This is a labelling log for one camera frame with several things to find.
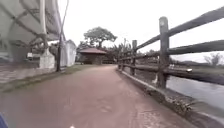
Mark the row of bushes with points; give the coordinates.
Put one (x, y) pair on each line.
(115, 51)

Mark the grey water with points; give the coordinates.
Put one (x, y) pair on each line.
(203, 91)

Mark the bare tree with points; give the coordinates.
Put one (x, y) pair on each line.
(214, 59)

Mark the grass strip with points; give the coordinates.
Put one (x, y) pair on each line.
(36, 80)

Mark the dark wooden rail fence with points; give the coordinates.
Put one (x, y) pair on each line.
(163, 50)

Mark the stone kerb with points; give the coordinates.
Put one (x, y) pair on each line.
(173, 101)

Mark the red brick path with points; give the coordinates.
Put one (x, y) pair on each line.
(93, 100)

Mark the white wall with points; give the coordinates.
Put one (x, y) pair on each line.
(69, 53)

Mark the grey paved terrace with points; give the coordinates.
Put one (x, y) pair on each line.
(20, 74)

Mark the red-roofed building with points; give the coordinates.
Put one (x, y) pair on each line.
(93, 57)

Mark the broad-crowned tree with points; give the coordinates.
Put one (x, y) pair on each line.
(98, 34)

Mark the white canopy structure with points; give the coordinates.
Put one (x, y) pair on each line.
(23, 20)

